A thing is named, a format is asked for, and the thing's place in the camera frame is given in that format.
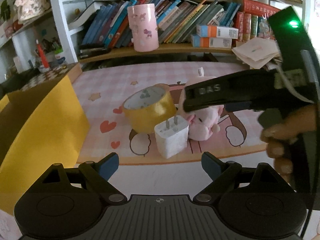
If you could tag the red book set box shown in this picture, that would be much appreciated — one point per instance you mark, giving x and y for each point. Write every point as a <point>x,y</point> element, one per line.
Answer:
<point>256,8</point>

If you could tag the yellow tape roll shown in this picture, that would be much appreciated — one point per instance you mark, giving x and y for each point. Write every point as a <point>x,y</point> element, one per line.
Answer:
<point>149,107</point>

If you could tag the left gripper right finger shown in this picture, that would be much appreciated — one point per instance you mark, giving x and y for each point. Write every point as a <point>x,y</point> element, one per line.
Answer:
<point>225,177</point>

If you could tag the pink plush doll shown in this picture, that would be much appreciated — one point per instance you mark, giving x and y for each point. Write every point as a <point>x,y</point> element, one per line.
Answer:
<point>28,9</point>

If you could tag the orange blue box upper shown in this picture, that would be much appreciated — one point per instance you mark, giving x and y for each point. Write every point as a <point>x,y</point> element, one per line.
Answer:
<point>217,31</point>

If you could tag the orange blue box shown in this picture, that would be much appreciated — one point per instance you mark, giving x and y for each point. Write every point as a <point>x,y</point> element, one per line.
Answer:
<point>210,42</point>
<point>217,31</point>

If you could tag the pink cylindrical container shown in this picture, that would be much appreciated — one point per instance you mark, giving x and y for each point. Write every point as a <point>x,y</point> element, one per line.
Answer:
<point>143,25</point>

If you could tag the stack of papers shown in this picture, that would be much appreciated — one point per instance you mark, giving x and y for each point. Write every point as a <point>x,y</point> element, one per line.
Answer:
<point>257,52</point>

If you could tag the white bookshelf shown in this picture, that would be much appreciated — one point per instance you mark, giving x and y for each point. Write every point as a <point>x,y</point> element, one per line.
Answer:
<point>94,30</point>

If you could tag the white green jar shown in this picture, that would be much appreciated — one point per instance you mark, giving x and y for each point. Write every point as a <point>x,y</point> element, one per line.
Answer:
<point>60,57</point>

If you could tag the pink desk mat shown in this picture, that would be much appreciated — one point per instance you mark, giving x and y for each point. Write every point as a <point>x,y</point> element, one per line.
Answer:
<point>101,94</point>

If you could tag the white charger plug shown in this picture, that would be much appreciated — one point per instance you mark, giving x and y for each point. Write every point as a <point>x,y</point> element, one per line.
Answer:
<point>171,136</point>

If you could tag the orange blue box lower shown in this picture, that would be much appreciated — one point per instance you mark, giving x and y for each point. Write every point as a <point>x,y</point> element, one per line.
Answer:
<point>210,42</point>

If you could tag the person right hand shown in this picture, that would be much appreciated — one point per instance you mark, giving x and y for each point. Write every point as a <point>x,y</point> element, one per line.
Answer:
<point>298,122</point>

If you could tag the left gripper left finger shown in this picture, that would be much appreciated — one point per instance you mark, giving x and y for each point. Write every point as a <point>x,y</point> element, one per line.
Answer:
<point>97,175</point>

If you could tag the pink plush pig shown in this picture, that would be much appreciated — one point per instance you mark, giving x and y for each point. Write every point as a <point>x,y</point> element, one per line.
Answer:
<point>203,123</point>

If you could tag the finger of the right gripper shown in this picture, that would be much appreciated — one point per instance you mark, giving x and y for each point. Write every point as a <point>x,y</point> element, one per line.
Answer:
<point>247,89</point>

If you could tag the checkered chess board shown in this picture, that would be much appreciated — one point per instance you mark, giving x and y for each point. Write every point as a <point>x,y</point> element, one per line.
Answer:
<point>73,71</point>

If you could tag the yellow cardboard box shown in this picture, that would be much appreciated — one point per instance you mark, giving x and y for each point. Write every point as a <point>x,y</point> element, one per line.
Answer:
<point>40,126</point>

